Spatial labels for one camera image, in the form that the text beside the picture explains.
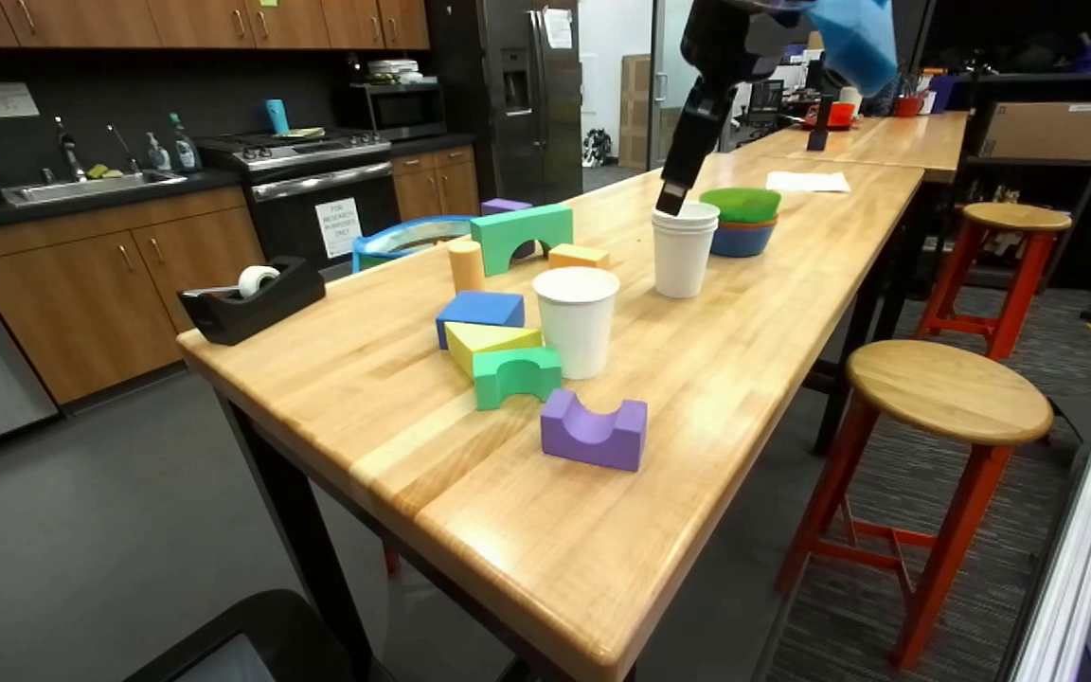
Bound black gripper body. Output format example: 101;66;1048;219
679;0;819;91

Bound frosted glass door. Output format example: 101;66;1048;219
642;0;742;171

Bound cardboard box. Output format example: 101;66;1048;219
613;48;660;171

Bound red bowl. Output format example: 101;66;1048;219
798;94;865;132

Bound small orange arch block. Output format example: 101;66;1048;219
544;239;613;274

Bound dark refrigerator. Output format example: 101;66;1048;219
420;0;588;209

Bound small purple foam block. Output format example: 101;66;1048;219
477;195;538;219

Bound large green arch block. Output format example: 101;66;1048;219
467;201;575;281

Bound tan cylinder block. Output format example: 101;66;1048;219
442;234;487;295

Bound narrow wooden base cabinet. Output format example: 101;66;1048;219
387;141;483;228

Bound blue foam block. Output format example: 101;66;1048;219
431;290;531;353

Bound yellow triangular foam block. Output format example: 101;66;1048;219
438;320;544;384

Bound steel microwave oven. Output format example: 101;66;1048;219
339;76;450;144

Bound small green arch block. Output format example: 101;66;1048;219
467;344;568;418

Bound light blue chair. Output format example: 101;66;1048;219
349;211;477;278

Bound stack of white plates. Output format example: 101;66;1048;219
363;53;428;86

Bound purple notched foam block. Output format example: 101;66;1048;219
534;387;650;476

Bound wooden stool red legs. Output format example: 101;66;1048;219
774;334;1059;674
911;196;1081;363

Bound black framed brown board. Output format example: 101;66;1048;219
962;69;1091;171

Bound white paper notice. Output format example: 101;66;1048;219
312;195;366;266

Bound steel kitchen stove oven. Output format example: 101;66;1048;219
195;129;401;274

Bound teal bottle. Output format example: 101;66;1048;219
261;94;296;141

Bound white tape roll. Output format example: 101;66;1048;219
233;262;285;302

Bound black tape dispenser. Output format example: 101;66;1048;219
175;253;330;348

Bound white robot cart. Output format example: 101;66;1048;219
998;399;1091;682

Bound steel kitchen sink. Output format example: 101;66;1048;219
0;166;192;211

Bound wide wooden base cabinet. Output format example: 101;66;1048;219
0;187;269;408

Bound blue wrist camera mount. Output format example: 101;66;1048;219
807;0;901;101

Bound black table frame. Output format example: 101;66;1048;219
209;250;915;682

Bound wooden wall cabinets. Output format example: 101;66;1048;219
0;0;437;53

